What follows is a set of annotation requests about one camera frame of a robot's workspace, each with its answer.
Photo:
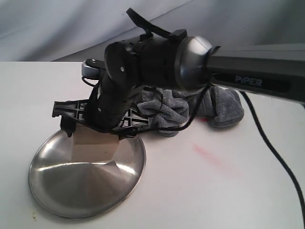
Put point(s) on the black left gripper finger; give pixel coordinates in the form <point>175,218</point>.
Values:
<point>68,125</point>

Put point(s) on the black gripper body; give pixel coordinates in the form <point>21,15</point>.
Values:
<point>109,109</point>

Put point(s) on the wooden cube block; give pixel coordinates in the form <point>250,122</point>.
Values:
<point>92,146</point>

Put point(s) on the grey fleece towel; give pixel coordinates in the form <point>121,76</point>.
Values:
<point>169,108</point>

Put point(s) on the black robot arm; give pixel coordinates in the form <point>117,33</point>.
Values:
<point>191,64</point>

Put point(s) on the round stainless steel plate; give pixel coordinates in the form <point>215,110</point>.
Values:
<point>78,190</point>

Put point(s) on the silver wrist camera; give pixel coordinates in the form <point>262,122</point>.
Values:
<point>90,69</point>

